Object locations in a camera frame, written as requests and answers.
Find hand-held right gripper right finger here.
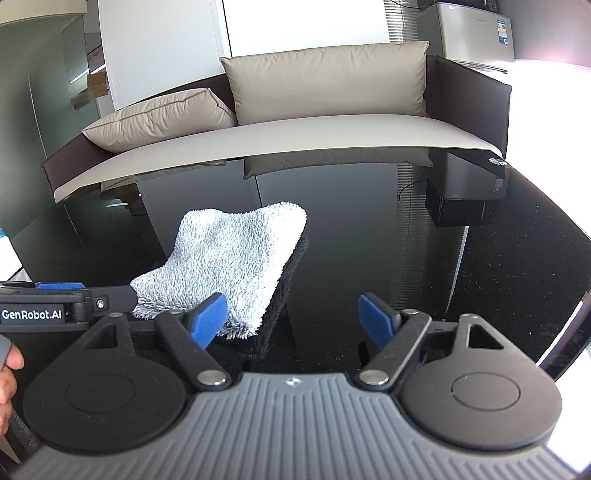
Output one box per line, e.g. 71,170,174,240
356,293,505,389

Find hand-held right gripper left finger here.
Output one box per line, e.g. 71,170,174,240
76,294,232,392

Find grey fluffy towel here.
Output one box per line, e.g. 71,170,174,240
130,200,308,340

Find person's left hand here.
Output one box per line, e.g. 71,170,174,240
0,347,25,437

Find white object with blue top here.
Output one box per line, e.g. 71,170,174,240
0,227,33,283

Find dark cloth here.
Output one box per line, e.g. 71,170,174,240
0,408,41,467

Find small beige cushion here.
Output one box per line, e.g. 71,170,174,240
81,88,238,154

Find brown and beige sofa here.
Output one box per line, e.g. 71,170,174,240
41,55,513,206

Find cardboard box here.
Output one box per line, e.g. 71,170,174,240
69,44,110,110

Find large beige cushion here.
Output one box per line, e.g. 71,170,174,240
220,41,430,126

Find silver refrigerator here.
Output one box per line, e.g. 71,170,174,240
418,2,516,75

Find black cable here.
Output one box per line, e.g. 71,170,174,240
396,179,428,202

